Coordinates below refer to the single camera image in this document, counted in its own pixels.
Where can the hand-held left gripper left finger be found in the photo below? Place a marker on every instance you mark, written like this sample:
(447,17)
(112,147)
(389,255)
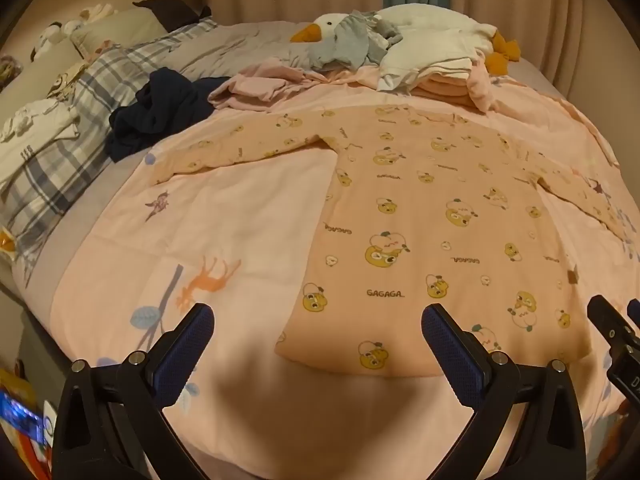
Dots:
(187,347)

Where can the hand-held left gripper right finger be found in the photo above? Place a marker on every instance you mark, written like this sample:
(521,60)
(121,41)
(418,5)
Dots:
(447,347)

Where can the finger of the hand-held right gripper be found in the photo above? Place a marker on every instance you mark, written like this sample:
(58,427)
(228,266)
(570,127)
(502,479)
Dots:
(635,310)
(610,325)

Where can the orange cartoon printed pajama top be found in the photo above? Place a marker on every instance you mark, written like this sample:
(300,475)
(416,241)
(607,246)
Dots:
(400,200)

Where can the pile of folded clothes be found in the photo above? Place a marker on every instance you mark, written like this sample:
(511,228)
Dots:
(435,22)

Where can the pink animal printed blanket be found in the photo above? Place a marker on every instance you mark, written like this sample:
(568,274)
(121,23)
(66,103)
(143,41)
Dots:
(225,220)

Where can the colourful printed package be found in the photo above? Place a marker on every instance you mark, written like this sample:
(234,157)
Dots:
(22,410)

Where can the navy crumpled cloth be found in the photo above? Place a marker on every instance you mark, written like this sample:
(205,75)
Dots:
(160,105)

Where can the folded peach towel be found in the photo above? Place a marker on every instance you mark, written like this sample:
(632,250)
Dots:
(445,91)

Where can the pink fleece garment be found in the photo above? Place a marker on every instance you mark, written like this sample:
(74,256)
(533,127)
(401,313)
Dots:
(482,85)

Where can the white printed garment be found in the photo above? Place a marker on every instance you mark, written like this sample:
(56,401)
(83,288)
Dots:
(35,130)

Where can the pink crumpled cloth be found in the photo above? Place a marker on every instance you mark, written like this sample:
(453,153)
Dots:
(270,82)

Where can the cartoon printed cloth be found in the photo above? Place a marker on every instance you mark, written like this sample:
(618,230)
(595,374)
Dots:
(67,82)

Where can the plaid quilt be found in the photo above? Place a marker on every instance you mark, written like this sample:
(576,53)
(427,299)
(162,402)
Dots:
(100,70)

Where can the grey garment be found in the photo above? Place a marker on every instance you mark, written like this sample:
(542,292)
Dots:
(350,45)

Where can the beige pillow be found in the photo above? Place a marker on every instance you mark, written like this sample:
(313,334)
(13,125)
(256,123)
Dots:
(120,27)

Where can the dark brown cloth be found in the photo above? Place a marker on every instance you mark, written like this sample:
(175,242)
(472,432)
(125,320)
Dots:
(172,12)

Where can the white brown plush toy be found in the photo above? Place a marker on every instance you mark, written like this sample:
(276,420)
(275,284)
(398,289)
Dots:
(50,35)

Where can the cream plush toy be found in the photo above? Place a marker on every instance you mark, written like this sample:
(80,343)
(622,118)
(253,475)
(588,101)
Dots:
(97,11)

